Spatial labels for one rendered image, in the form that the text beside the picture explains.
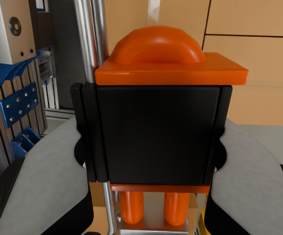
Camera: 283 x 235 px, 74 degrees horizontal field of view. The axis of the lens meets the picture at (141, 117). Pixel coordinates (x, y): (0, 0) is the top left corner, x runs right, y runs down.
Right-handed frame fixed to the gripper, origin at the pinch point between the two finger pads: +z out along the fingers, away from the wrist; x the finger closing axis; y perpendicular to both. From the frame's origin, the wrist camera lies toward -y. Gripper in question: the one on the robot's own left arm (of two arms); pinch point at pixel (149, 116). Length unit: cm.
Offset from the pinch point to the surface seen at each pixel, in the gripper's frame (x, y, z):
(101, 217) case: -16, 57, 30
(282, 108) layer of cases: 62, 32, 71
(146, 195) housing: -0.1, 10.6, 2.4
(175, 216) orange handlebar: 2.3, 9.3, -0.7
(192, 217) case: 15, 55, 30
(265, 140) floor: 99, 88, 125
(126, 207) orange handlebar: -1.8, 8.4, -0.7
